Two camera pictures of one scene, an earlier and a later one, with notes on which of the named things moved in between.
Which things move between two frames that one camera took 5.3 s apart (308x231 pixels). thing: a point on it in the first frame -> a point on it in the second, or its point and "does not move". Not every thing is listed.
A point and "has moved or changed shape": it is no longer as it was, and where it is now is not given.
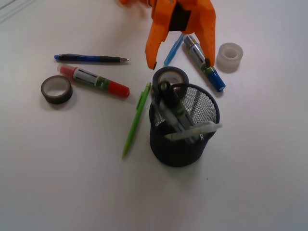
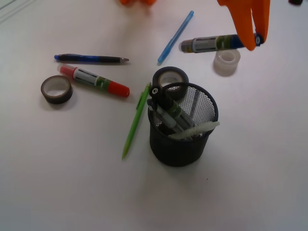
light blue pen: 173,50 -> 179,30
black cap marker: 173,104 has moved or changed shape
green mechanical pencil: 140,105 does not move
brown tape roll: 57,89 does not move
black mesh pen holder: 183,121 does not move
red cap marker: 94,80 does not move
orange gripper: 188,17 -> 242,17
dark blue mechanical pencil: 86,58 does not move
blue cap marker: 192,43 -> 215,43
